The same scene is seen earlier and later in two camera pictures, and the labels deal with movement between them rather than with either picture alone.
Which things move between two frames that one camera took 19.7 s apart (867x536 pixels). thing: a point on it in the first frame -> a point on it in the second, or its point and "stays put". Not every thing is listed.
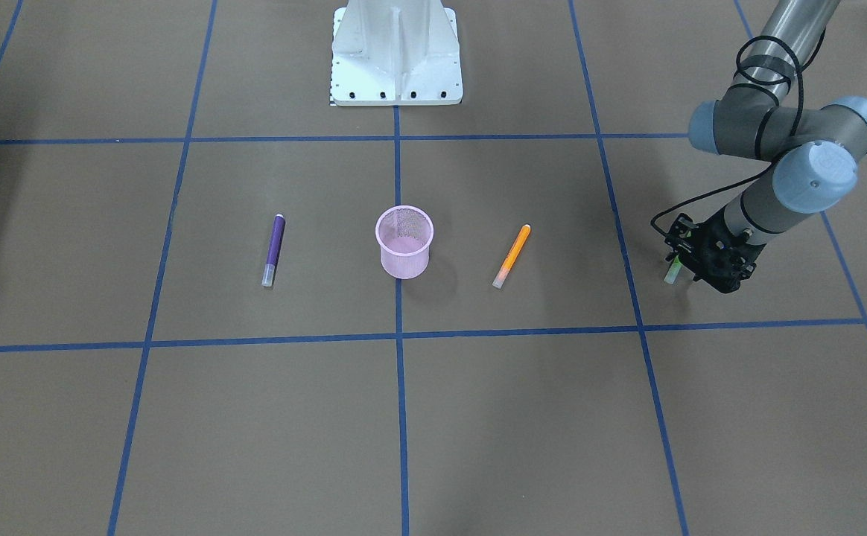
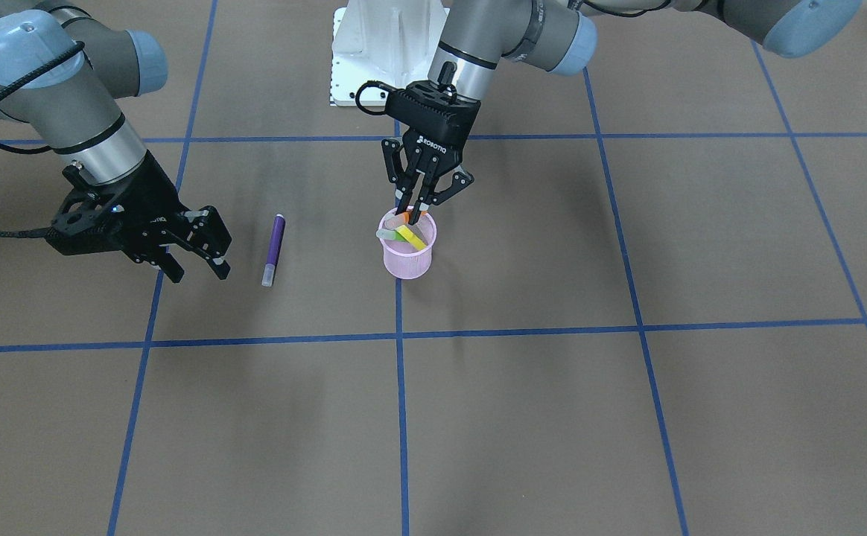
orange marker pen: x=516 y=251 -> x=406 y=215
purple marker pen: x=275 y=243 stays put
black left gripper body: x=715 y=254 -> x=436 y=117
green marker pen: x=671 y=275 -> x=403 y=234
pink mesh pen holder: x=404 y=234 stays put
